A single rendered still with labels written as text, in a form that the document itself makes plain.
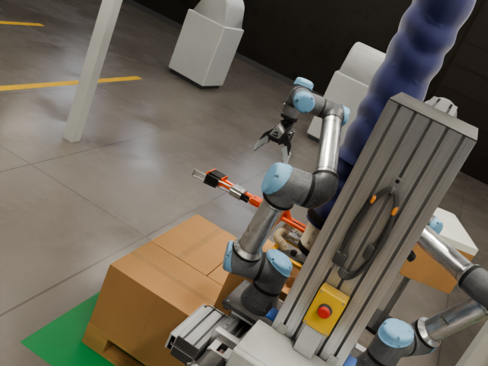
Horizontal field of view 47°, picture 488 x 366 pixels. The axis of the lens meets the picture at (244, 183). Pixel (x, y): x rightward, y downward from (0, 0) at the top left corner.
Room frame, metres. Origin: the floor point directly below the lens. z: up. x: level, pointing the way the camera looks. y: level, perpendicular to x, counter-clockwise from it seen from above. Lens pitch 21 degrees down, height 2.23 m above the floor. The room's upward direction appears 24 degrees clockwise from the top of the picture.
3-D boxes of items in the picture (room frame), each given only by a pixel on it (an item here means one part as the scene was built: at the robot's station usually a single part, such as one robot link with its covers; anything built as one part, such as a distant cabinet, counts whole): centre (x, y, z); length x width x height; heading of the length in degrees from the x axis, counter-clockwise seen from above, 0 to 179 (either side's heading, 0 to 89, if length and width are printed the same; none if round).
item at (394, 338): (1.78, -0.73, 1.20); 0.13 x 0.12 x 0.14; 129
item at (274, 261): (1.91, -0.24, 1.20); 0.13 x 0.12 x 0.14; 100
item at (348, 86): (8.90, -1.01, 0.81); 0.83 x 0.76 x 1.63; 164
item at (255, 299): (1.91, -0.24, 1.09); 0.15 x 0.15 x 0.10
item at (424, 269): (4.02, -1.47, 0.82); 0.60 x 0.40 x 0.40; 5
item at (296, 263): (2.34, -0.41, 1.08); 0.34 x 0.10 x 0.05; 74
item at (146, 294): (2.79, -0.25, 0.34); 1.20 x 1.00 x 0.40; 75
